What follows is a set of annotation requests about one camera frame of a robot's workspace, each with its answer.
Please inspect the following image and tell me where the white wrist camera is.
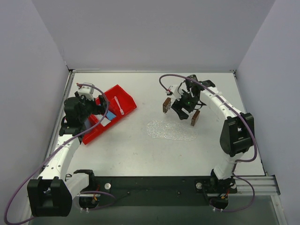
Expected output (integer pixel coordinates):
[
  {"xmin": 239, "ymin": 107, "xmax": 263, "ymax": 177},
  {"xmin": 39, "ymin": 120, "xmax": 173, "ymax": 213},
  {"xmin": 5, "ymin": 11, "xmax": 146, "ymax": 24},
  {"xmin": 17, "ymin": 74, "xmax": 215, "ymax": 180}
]
[
  {"xmin": 77, "ymin": 82, "xmax": 95, "ymax": 100},
  {"xmin": 166, "ymin": 85, "xmax": 181, "ymax": 98}
]

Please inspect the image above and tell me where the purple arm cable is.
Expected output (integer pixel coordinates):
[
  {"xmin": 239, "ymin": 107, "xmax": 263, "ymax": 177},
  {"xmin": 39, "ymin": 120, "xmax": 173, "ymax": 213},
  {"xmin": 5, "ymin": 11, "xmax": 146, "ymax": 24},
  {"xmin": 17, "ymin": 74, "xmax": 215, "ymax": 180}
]
[
  {"xmin": 4, "ymin": 83, "xmax": 117, "ymax": 223},
  {"xmin": 158, "ymin": 74, "xmax": 256, "ymax": 213}
]

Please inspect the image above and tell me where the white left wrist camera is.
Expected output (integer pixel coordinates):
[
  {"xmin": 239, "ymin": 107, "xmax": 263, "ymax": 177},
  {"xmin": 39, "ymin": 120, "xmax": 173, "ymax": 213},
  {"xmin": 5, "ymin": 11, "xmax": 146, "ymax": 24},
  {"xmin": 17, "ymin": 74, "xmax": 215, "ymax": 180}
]
[{"xmin": 77, "ymin": 82, "xmax": 95, "ymax": 100}]

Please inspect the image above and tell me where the clear textured glass tray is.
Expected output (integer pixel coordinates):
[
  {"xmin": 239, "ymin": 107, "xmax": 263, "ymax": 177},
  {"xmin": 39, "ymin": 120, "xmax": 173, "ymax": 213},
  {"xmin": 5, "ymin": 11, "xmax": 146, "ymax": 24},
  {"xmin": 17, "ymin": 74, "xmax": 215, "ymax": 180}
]
[{"xmin": 146, "ymin": 120, "xmax": 197, "ymax": 141}]

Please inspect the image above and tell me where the clear textured holder with wood ends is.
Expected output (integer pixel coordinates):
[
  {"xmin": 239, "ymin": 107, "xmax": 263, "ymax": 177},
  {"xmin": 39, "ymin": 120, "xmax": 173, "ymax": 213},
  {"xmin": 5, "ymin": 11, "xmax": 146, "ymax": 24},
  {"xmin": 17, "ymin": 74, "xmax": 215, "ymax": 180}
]
[{"xmin": 162, "ymin": 97, "xmax": 201, "ymax": 127}]

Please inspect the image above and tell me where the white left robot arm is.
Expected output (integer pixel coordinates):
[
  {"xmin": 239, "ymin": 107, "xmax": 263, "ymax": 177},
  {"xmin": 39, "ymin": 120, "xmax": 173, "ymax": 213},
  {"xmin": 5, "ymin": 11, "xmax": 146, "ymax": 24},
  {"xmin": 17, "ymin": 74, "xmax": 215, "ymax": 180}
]
[{"xmin": 27, "ymin": 91, "xmax": 109, "ymax": 217}]

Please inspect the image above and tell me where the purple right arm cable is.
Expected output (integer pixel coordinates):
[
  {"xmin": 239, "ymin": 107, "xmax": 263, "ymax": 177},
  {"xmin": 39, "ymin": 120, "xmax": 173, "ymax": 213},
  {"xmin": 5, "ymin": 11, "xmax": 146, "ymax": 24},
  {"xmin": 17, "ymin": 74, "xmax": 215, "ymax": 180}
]
[{"xmin": 158, "ymin": 74, "xmax": 256, "ymax": 213}]

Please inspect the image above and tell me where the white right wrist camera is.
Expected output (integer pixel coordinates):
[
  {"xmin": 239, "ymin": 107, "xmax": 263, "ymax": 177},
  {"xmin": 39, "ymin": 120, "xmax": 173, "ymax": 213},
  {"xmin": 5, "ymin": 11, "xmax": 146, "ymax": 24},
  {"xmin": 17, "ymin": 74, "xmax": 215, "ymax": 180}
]
[{"xmin": 166, "ymin": 85, "xmax": 181, "ymax": 98}]

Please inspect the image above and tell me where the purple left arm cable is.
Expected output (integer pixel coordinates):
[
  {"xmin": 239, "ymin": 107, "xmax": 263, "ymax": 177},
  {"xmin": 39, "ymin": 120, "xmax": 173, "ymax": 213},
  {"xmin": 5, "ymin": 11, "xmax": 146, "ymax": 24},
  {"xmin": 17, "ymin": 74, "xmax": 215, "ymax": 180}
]
[{"xmin": 4, "ymin": 83, "xmax": 117, "ymax": 223}]

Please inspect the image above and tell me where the pink toothbrush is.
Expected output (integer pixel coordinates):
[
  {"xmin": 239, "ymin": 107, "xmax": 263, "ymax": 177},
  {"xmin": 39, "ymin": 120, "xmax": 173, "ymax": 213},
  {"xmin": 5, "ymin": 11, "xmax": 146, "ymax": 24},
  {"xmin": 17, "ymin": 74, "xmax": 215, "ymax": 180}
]
[{"xmin": 114, "ymin": 96, "xmax": 124, "ymax": 115}]

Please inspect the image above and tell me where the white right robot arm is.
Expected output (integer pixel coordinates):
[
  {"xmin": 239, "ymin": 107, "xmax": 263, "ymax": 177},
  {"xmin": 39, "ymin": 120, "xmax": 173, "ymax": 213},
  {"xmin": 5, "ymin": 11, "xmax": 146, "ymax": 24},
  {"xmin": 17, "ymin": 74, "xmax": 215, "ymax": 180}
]
[{"xmin": 163, "ymin": 75, "xmax": 256, "ymax": 188}]

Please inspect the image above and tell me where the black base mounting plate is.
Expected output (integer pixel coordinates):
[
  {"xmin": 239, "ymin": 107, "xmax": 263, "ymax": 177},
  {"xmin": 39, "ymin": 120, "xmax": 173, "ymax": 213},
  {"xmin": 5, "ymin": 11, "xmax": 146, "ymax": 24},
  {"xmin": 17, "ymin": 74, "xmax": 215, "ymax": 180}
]
[{"xmin": 77, "ymin": 176, "xmax": 237, "ymax": 210}]

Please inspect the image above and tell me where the blue toothpaste tube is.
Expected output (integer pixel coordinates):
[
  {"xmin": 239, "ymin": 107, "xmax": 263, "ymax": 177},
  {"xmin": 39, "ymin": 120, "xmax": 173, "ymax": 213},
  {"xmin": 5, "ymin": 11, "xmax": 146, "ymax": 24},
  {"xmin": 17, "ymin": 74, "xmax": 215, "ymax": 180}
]
[{"xmin": 106, "ymin": 111, "xmax": 116, "ymax": 120}]

